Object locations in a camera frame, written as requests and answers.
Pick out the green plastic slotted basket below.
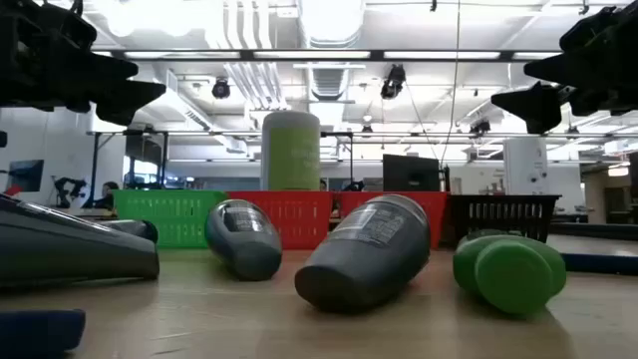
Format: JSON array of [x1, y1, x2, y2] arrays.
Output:
[[112, 188, 229, 249]]

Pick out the green disinfecting wipes canister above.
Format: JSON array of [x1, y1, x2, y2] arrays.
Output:
[[259, 110, 322, 192]]

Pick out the dark wall screen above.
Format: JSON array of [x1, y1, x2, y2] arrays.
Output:
[[7, 159, 45, 193]]

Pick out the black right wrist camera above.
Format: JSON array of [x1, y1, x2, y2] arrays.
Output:
[[560, 5, 624, 51]]

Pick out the grey deodorant bottle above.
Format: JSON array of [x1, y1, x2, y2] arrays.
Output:
[[293, 193, 433, 314], [203, 198, 284, 282], [102, 218, 160, 245]]

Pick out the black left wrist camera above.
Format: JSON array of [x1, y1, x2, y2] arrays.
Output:
[[42, 2, 99, 50]]

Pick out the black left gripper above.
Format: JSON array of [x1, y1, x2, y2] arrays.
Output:
[[0, 19, 167, 127]]

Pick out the black background rig frame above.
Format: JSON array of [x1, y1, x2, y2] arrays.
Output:
[[87, 128, 356, 208]]

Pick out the white column box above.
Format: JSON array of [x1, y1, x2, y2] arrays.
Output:
[[502, 137, 549, 195]]

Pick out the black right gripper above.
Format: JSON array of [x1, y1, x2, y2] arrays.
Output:
[[490, 19, 638, 135]]

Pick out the round ceiling air duct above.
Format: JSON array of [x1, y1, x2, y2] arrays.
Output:
[[298, 0, 366, 49]]

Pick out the black plastic slotted basket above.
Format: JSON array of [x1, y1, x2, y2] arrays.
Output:
[[448, 193, 562, 245]]

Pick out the black computer monitor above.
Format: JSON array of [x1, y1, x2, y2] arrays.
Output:
[[382, 154, 442, 193]]

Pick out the green travel bottle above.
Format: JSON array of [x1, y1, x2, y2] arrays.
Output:
[[458, 227, 524, 245], [452, 234, 568, 315]]

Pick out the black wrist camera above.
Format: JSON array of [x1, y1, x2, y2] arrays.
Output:
[[560, 5, 624, 51], [42, 2, 99, 50]]

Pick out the thin hanging cable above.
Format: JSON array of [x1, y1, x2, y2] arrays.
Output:
[[438, 0, 463, 169]]

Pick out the red plastic slotted basket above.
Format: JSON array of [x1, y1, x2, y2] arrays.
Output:
[[332, 191, 450, 250], [226, 190, 334, 250]]

